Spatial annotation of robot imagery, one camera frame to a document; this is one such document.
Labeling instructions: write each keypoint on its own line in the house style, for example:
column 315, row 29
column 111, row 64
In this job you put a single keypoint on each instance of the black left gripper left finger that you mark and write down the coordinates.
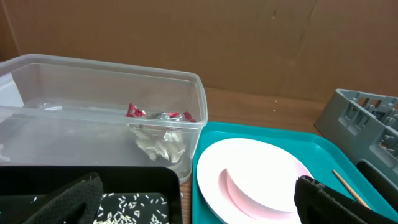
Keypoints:
column 75, row 202

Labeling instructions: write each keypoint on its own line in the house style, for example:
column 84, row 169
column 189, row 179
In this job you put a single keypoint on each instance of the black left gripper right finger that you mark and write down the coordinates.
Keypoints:
column 319, row 204

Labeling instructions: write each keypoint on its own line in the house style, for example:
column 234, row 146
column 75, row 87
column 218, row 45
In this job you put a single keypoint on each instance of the rice food scraps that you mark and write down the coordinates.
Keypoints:
column 133, row 208

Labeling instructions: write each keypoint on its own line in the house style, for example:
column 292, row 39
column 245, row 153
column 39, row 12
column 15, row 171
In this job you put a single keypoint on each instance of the wooden chopstick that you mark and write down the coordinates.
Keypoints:
column 350, row 189

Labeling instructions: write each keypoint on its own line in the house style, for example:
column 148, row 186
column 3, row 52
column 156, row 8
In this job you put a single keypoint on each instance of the white napkin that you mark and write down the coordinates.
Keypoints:
column 166, row 144

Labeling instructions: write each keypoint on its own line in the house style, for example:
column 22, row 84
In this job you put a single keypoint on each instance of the red snack wrapper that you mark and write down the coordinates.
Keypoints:
column 174, row 121

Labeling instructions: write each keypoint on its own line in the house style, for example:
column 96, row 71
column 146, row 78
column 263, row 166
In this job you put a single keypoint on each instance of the black food waste tray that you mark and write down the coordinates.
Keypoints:
column 21, row 186

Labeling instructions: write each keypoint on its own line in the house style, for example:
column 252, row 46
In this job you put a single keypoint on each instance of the grey dishwasher rack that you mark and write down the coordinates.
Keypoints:
column 364, row 126

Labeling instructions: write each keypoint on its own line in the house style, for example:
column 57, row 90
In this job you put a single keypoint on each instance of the teal plastic tray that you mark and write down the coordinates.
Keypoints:
column 316, row 153

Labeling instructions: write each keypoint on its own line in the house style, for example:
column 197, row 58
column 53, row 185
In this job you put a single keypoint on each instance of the pink plate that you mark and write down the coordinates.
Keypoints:
column 248, row 181

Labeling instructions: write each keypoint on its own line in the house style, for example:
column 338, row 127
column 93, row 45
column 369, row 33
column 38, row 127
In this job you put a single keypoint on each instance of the clear plastic bin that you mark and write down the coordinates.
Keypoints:
column 70, row 111

